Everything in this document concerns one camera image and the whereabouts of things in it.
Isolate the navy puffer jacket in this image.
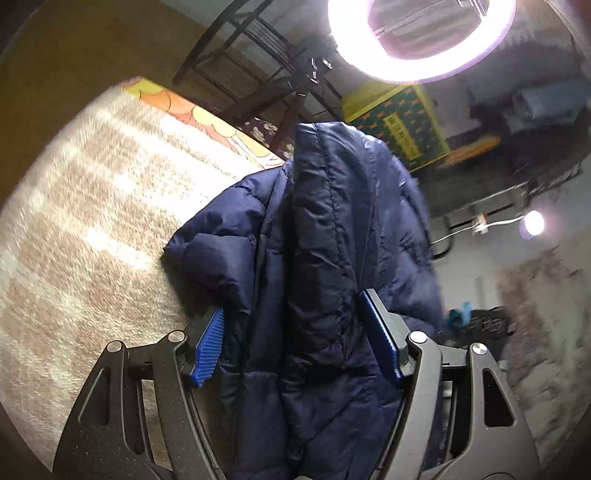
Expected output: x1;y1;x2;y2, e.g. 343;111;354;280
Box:
164;122;443;479

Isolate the black metal clothes rack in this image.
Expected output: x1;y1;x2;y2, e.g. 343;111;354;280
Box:
172;0;591;259

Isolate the light blue folded garment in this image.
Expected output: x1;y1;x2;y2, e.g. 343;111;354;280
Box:
446;301;473;334

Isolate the beige plaid bed cover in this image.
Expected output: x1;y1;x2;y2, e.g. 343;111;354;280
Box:
1;86;263;466

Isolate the white clip-on desk lamp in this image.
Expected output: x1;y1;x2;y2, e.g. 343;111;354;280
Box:
432;209;546;244

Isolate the orange floral bed sheet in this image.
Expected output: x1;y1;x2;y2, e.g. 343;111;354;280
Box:
119;77;294;169

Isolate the green yellow patterned storage bag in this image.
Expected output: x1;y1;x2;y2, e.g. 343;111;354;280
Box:
341;80;451;172

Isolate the bright ring light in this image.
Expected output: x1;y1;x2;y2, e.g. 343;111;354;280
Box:
328;0;517;84

